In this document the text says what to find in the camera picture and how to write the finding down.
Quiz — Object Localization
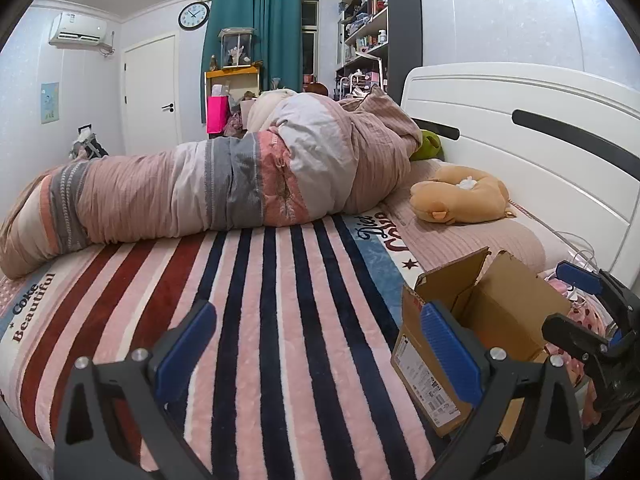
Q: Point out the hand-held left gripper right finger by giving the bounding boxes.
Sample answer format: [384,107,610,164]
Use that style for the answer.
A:
[420,301,587,480]

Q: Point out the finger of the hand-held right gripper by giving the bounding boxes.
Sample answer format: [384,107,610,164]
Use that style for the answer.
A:
[541,312,613,366]
[556,260,632,308]

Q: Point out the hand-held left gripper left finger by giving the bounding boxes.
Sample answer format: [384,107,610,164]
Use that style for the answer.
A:
[52,300,218,480]

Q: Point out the brown cardboard box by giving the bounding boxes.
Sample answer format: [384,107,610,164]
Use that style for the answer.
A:
[390,246,573,438]

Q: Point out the pink cloth pouch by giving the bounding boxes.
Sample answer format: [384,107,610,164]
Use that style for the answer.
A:
[545,277,581,306]

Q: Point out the pink polka dot cloth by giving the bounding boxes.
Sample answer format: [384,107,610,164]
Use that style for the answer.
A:
[547,302,621,411]

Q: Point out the striped plush blanket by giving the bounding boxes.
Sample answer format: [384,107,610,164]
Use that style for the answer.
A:
[0,210,451,480]

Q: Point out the pink pillow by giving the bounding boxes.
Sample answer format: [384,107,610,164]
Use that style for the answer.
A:
[382,190,546,276]

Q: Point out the tan plush toy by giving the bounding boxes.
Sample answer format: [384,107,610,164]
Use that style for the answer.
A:
[410,166,511,224]

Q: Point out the pink grey rolled quilt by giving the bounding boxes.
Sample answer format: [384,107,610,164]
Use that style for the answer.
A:
[0,85,423,281]

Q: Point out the green plush toy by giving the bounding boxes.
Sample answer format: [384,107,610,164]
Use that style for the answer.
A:
[410,130,445,162]

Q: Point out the white bed headboard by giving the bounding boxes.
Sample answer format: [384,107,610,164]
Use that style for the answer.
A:
[400,62,640,271]

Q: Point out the pink bag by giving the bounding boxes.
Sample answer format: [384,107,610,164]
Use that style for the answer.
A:
[207,95,231,135]

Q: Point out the white door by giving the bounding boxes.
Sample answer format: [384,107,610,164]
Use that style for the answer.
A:
[122,34,182,156]

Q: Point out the yellow shelf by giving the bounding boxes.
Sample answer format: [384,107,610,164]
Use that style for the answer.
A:
[205,65,262,111]

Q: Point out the white desk lamp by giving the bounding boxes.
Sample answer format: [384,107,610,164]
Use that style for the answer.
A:
[354,50,390,93]

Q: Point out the dark tall bookshelf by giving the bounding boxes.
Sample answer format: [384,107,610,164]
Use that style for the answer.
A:
[336,0,422,106]

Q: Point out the glass display case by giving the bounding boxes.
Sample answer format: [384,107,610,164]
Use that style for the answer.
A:
[217,27,256,68]

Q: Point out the teal curtain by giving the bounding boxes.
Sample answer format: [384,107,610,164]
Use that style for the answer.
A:
[200,0,306,123]

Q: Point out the white air conditioner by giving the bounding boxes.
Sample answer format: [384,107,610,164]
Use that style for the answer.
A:
[48,11,115,53]

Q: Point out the window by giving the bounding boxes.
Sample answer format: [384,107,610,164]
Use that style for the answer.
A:
[301,0,319,76]

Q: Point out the white cable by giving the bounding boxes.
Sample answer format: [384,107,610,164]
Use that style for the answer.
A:
[510,202,601,273]

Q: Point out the light blue wall poster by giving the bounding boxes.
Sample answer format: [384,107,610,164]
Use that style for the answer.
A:
[40,82,60,125]

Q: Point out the round wall clock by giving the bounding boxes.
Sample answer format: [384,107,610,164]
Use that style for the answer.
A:
[178,1,211,30]

